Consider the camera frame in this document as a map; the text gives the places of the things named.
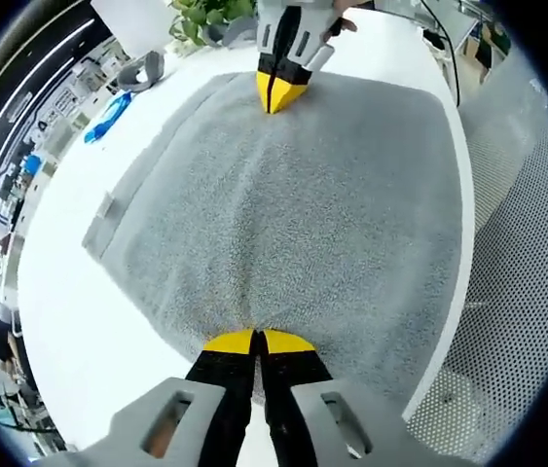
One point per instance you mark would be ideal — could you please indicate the person's right hand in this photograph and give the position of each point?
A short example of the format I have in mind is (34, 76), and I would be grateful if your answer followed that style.
(344, 24)

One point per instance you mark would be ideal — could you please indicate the blue wipes packet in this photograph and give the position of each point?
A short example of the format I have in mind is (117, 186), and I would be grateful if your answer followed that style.
(108, 117)

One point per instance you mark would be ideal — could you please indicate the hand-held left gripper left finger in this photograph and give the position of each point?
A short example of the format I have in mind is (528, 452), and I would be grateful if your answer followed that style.
(225, 389)

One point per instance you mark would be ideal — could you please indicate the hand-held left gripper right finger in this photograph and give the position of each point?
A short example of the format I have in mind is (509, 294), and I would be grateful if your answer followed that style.
(293, 389)

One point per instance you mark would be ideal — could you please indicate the white mesh chair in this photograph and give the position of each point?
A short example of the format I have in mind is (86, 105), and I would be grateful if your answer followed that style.
(522, 292)

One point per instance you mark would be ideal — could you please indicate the green potted plant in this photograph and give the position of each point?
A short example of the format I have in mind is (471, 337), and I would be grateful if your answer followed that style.
(205, 17)

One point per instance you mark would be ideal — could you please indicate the white table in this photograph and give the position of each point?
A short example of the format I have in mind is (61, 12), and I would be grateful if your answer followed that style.
(84, 316)

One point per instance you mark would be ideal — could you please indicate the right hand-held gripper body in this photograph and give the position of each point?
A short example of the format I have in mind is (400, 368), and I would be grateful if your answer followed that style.
(298, 4)

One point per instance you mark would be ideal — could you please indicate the grey towel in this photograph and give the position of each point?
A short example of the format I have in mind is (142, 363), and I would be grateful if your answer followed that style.
(278, 219)

